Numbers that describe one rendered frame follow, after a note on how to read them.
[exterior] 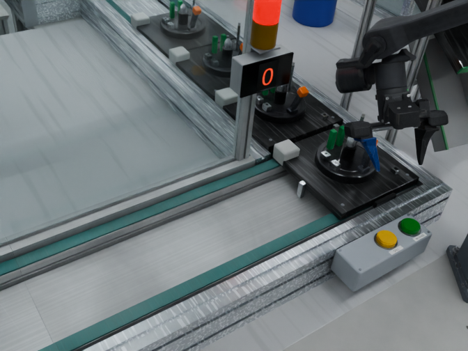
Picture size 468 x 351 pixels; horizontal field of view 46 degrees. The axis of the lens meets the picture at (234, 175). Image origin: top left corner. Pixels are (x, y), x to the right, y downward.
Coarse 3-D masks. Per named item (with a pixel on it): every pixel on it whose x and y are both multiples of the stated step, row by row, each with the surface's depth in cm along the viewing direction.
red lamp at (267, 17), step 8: (256, 0) 100; (264, 0) 99; (272, 0) 99; (280, 0) 100; (256, 8) 101; (264, 8) 100; (272, 8) 100; (280, 8) 101; (256, 16) 101; (264, 16) 100; (272, 16) 101; (264, 24) 101; (272, 24) 102
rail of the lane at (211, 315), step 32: (416, 192) 123; (448, 192) 125; (352, 224) 114; (384, 224) 115; (288, 256) 106; (320, 256) 107; (224, 288) 99; (256, 288) 100; (288, 288) 107; (160, 320) 93; (192, 320) 94; (224, 320) 100
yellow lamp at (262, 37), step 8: (256, 24) 102; (256, 32) 103; (264, 32) 102; (272, 32) 103; (256, 40) 104; (264, 40) 104; (272, 40) 104; (256, 48) 105; (264, 48) 105; (272, 48) 105
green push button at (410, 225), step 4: (404, 220) 114; (408, 220) 115; (412, 220) 115; (400, 224) 114; (404, 224) 114; (408, 224) 114; (412, 224) 114; (416, 224) 114; (404, 228) 113; (408, 228) 113; (412, 228) 113; (416, 228) 113; (408, 232) 113; (412, 232) 112; (416, 232) 113
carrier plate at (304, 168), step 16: (336, 128) 138; (304, 144) 132; (320, 144) 132; (288, 160) 127; (304, 160) 127; (384, 160) 130; (304, 176) 123; (320, 176) 123; (384, 176) 125; (400, 176) 126; (416, 176) 126; (320, 192) 119; (336, 192) 120; (352, 192) 120; (368, 192) 120; (384, 192) 121; (336, 208) 116; (352, 208) 116
